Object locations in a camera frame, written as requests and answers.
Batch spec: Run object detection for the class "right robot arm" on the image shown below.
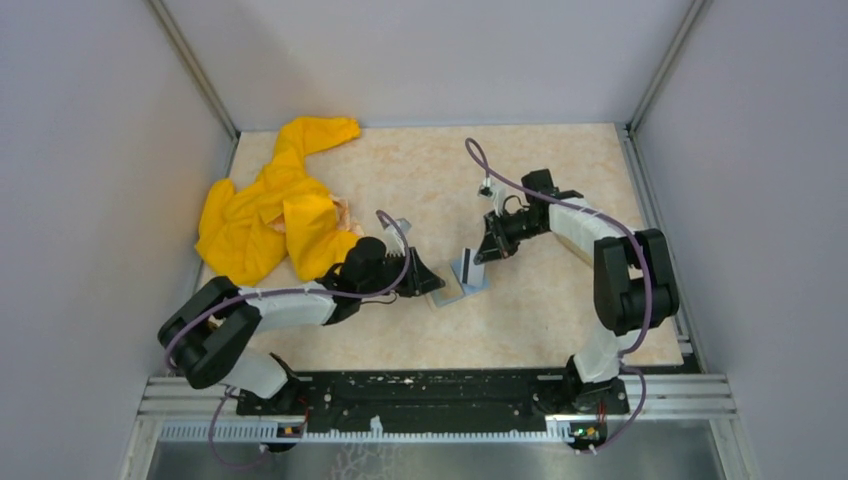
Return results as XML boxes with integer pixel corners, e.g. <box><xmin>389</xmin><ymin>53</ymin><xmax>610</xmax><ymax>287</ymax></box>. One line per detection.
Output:
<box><xmin>473</xmin><ymin>169</ymin><xmax>679</xmax><ymax>412</ymax></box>

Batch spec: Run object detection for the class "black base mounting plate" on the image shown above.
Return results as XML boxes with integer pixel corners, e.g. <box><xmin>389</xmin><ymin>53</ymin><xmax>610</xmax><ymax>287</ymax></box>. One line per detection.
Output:
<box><xmin>236</xmin><ymin>368</ymin><xmax>630</xmax><ymax>434</ymax></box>

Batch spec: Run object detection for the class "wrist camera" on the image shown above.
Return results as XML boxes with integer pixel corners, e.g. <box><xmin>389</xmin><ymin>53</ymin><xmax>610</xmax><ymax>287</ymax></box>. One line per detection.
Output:
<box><xmin>382</xmin><ymin>217</ymin><xmax>411</xmax><ymax>256</ymax></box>
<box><xmin>478</xmin><ymin>177</ymin><xmax>507</xmax><ymax>216</ymax></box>

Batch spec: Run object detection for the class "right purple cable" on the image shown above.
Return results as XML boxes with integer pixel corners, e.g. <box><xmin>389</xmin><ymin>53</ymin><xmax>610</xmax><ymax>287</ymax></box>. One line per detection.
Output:
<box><xmin>464</xmin><ymin>137</ymin><xmax>655</xmax><ymax>456</ymax></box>

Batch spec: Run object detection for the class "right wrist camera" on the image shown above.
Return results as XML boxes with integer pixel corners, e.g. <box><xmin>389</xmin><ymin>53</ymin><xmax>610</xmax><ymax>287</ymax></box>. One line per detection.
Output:
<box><xmin>478</xmin><ymin>177</ymin><xmax>507</xmax><ymax>216</ymax></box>

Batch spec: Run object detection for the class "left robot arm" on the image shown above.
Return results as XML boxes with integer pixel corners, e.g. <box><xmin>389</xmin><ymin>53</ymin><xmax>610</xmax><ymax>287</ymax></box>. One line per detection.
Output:
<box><xmin>157</xmin><ymin>237</ymin><xmax>446</xmax><ymax>414</ymax></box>

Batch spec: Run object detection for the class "clear plastic card holder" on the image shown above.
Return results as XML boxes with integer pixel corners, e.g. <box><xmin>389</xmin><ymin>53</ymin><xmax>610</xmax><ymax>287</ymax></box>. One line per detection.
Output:
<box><xmin>426</xmin><ymin>258</ymin><xmax>491</xmax><ymax>310</ymax></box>

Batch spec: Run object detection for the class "purple cable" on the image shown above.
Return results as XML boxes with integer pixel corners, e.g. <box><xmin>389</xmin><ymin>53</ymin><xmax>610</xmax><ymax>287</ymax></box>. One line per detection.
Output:
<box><xmin>464</xmin><ymin>137</ymin><xmax>655</xmax><ymax>456</ymax></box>
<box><xmin>162</xmin><ymin>209</ymin><xmax>413</xmax><ymax>470</ymax></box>

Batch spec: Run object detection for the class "yellow cloth garment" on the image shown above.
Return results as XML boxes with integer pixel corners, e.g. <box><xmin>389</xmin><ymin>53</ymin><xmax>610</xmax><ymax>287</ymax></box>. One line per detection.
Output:
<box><xmin>195</xmin><ymin>116</ymin><xmax>363</xmax><ymax>286</ymax></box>

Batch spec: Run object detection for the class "gold credit card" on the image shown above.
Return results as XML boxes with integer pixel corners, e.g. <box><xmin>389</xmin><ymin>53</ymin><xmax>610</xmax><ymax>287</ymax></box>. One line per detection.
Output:
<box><xmin>431</xmin><ymin>282</ymin><xmax>465</xmax><ymax>308</ymax></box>

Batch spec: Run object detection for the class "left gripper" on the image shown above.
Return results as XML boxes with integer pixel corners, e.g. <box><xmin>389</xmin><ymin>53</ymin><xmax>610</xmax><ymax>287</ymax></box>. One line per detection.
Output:
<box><xmin>359</xmin><ymin>246</ymin><xmax>446</xmax><ymax>298</ymax></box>

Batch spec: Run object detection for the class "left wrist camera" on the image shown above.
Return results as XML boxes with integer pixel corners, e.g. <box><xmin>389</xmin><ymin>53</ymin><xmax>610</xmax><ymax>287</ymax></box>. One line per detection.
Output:
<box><xmin>382</xmin><ymin>217</ymin><xmax>411</xmax><ymax>256</ymax></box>

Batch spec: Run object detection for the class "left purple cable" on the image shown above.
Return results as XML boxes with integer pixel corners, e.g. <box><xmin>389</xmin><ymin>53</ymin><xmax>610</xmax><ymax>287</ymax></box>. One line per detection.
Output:
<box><xmin>162</xmin><ymin>209</ymin><xmax>413</xmax><ymax>470</ymax></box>

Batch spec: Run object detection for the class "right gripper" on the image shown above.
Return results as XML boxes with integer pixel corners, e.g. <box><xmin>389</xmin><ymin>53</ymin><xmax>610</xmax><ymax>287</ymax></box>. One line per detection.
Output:
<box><xmin>474</xmin><ymin>208</ymin><xmax>548</xmax><ymax>265</ymax></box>

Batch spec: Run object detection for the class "white slotted cable duct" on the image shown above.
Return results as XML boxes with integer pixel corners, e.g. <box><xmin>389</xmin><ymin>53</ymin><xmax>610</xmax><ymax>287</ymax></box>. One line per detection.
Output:
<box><xmin>159</xmin><ymin>417</ymin><xmax>575</xmax><ymax>445</ymax></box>

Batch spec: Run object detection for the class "aluminium frame rail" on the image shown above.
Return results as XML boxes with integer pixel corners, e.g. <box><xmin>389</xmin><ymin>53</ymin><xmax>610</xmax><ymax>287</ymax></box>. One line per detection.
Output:
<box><xmin>138</xmin><ymin>371</ymin><xmax>737</xmax><ymax>419</ymax></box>

